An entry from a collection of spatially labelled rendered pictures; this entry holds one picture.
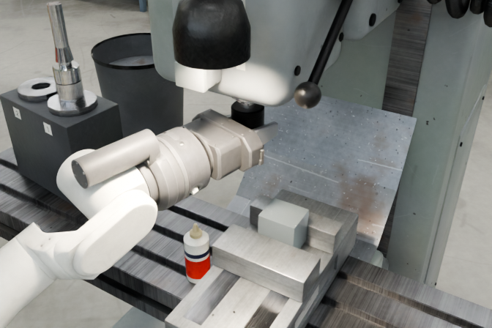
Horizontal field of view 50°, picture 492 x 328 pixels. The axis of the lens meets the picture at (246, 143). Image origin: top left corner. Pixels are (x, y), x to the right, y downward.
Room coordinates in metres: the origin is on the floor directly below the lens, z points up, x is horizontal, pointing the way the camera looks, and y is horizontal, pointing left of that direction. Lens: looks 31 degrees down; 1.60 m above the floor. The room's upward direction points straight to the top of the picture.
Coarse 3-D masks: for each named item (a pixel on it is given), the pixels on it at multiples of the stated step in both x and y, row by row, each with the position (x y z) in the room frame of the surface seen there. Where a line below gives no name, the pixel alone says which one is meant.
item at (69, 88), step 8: (80, 72) 0.89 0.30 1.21; (56, 80) 0.87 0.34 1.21; (64, 80) 0.86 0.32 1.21; (72, 80) 0.87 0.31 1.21; (80, 80) 0.88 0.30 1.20; (56, 88) 0.87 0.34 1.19; (64, 88) 0.86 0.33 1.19; (72, 88) 0.87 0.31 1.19; (80, 88) 0.88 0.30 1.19; (64, 96) 0.87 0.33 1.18; (72, 96) 0.87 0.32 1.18; (80, 96) 0.88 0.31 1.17; (64, 104) 0.87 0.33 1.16; (72, 104) 0.87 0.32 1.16
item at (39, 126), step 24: (0, 96) 0.94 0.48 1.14; (24, 96) 0.91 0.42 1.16; (48, 96) 0.91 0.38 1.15; (96, 96) 0.90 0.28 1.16; (24, 120) 0.89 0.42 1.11; (48, 120) 0.84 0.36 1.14; (72, 120) 0.83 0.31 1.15; (96, 120) 0.85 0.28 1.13; (120, 120) 0.90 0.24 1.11; (24, 144) 0.90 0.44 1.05; (48, 144) 0.85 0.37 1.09; (72, 144) 0.81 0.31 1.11; (96, 144) 0.85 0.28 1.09; (24, 168) 0.92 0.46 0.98; (48, 168) 0.86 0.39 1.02
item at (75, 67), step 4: (56, 64) 0.89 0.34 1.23; (72, 64) 0.89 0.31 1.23; (76, 64) 0.89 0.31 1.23; (52, 68) 0.88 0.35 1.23; (56, 68) 0.87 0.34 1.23; (60, 68) 0.87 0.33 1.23; (64, 68) 0.87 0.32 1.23; (68, 68) 0.87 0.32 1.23; (72, 68) 0.87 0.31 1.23; (76, 68) 0.88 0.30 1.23; (56, 72) 0.87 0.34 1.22; (60, 72) 0.86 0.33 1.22; (64, 72) 0.87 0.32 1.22; (68, 72) 0.87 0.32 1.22; (72, 72) 0.87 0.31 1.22
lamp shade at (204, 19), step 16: (192, 0) 0.45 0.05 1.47; (208, 0) 0.45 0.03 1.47; (224, 0) 0.45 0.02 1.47; (240, 0) 0.47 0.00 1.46; (176, 16) 0.46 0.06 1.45; (192, 16) 0.44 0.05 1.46; (208, 16) 0.44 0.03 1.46; (224, 16) 0.44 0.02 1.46; (240, 16) 0.45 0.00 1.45; (176, 32) 0.45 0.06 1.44; (192, 32) 0.44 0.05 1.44; (208, 32) 0.44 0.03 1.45; (224, 32) 0.44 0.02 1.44; (240, 32) 0.45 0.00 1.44; (176, 48) 0.45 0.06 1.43; (192, 48) 0.44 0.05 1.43; (208, 48) 0.43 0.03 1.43; (224, 48) 0.44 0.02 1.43; (240, 48) 0.44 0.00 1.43; (192, 64) 0.44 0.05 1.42; (208, 64) 0.43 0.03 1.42; (224, 64) 0.44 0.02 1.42; (240, 64) 0.44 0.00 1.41
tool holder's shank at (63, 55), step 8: (48, 8) 0.88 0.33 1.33; (56, 8) 0.88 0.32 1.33; (56, 16) 0.88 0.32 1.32; (56, 24) 0.88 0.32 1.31; (64, 24) 0.89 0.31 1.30; (56, 32) 0.88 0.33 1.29; (64, 32) 0.88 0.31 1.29; (56, 40) 0.88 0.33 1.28; (64, 40) 0.88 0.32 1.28; (56, 48) 0.88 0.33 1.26; (64, 48) 0.88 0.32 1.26; (56, 56) 0.88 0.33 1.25; (64, 56) 0.88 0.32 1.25; (72, 56) 0.89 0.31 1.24; (64, 64) 0.88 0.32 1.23
